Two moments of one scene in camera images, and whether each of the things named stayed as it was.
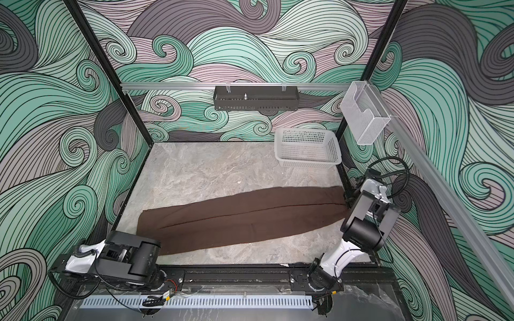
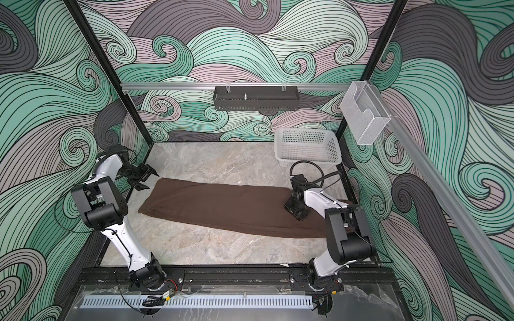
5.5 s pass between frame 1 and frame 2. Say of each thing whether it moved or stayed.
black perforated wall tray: stayed
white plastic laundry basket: stayed
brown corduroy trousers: moved
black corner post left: stayed
